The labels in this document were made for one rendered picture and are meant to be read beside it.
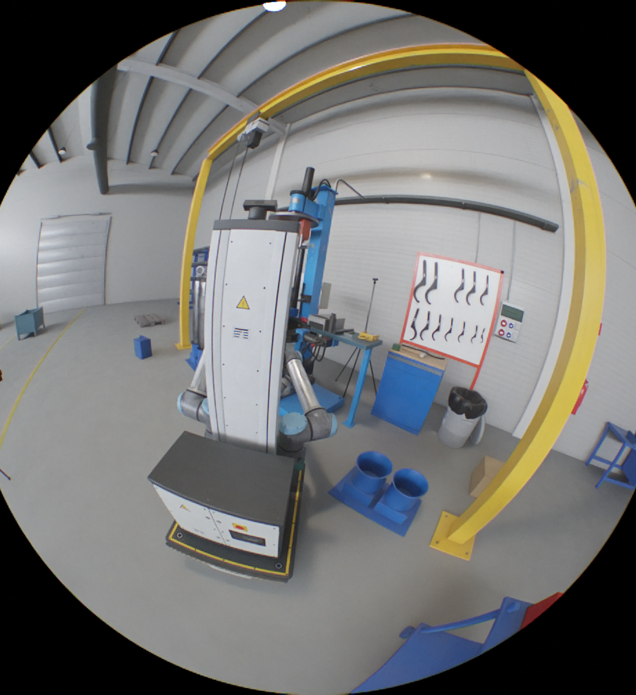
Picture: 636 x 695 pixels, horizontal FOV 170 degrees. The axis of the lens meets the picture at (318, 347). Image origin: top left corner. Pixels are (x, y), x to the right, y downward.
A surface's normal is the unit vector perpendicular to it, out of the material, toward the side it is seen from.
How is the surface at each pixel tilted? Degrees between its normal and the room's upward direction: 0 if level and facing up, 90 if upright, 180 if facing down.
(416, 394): 90
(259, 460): 0
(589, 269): 90
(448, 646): 0
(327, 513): 0
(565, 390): 90
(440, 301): 90
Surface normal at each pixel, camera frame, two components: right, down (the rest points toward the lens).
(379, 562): 0.14, -0.94
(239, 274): -0.04, 0.29
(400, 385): -0.63, 0.14
